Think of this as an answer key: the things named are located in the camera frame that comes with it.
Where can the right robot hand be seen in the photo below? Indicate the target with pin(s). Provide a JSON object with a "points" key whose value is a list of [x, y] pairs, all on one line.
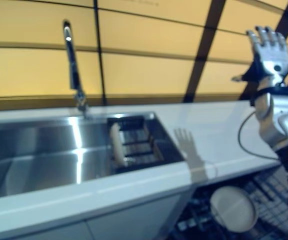
{"points": [[269, 55]]}

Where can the beige deep bowl plate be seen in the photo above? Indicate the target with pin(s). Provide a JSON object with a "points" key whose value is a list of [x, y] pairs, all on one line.
{"points": [[234, 208]]}

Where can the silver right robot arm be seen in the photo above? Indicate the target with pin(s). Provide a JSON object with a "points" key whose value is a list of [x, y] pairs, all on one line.
{"points": [[269, 125]]}

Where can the black dish drying rack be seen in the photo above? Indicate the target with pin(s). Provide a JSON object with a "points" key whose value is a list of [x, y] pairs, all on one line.
{"points": [[139, 145]]}

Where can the chrome kitchen faucet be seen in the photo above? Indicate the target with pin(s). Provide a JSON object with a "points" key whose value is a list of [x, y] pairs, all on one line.
{"points": [[72, 62]]}

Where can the white cabinet door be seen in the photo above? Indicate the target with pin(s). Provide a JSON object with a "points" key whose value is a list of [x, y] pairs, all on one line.
{"points": [[134, 220], [34, 232]]}

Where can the stainless steel sink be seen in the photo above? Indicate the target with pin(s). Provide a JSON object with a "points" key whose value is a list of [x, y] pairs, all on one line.
{"points": [[46, 150]]}

